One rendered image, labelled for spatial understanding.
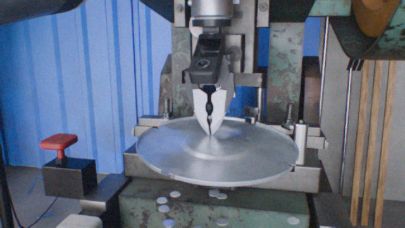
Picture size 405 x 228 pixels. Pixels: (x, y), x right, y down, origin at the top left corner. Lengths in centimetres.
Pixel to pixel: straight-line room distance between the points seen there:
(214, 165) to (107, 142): 184
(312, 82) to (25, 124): 207
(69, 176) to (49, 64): 173
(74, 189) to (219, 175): 37
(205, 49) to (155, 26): 151
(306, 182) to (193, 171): 31
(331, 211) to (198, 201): 26
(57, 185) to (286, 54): 69
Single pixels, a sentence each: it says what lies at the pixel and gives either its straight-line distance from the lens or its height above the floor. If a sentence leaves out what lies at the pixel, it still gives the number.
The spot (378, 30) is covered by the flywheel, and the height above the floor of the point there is 98.
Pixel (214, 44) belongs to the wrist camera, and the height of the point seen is 96.
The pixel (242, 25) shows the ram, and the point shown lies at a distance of 75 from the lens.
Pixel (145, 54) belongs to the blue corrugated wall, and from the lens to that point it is 207.
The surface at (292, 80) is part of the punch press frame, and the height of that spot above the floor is 84.
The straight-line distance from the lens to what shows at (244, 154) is 57.
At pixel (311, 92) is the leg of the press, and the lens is 110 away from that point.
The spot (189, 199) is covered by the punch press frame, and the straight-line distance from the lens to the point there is 71.
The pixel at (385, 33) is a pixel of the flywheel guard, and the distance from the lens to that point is 64.
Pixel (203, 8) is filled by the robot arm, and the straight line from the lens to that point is 59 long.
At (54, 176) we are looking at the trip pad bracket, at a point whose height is 68.
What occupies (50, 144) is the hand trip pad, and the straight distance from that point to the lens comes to 75.
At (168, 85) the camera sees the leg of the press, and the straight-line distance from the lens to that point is 115.
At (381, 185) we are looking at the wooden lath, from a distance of 192.
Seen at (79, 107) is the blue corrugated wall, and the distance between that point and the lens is 237.
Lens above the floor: 98
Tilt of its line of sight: 14 degrees down
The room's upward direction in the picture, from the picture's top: straight up
